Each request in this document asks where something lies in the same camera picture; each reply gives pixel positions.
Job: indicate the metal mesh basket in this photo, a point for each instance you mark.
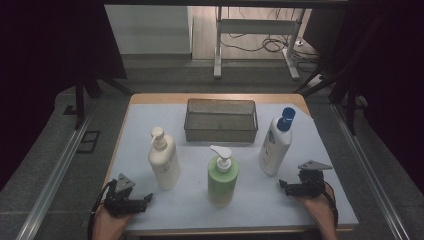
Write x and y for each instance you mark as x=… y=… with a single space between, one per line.
x=220 y=135

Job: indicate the person's right hand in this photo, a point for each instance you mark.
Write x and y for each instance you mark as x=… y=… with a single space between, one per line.
x=320 y=206

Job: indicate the white metal desk frame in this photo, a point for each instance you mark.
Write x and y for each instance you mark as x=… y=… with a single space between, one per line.
x=256 y=26

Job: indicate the green pump bottle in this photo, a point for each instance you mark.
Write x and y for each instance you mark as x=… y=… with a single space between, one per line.
x=221 y=183

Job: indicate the white bottle with blue pump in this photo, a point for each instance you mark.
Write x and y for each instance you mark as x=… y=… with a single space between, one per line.
x=275 y=150

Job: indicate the dark curtain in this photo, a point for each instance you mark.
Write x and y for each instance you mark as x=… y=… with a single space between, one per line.
x=393 y=66
x=40 y=66

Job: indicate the white power strip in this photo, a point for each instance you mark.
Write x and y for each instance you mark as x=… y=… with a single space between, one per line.
x=299 y=42

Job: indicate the white cabinet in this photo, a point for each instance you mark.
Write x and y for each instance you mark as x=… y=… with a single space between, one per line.
x=150 y=30

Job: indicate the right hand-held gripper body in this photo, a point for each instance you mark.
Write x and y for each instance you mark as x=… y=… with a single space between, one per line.
x=311 y=183

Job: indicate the light blue table mat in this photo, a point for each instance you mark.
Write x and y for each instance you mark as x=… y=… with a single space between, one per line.
x=260 y=200

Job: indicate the aluminium rail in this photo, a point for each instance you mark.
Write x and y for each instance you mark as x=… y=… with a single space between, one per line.
x=50 y=186
x=370 y=173

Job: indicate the cream pump bottle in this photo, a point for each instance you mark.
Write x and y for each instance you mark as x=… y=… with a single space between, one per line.
x=165 y=166

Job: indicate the person's left hand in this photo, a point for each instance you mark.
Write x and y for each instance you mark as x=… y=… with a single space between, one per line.
x=108 y=223

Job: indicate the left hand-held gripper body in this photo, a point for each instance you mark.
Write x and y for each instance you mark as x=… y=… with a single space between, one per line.
x=120 y=200

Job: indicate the black metal stand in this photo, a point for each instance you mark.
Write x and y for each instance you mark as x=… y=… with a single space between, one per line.
x=350 y=106
x=79 y=100

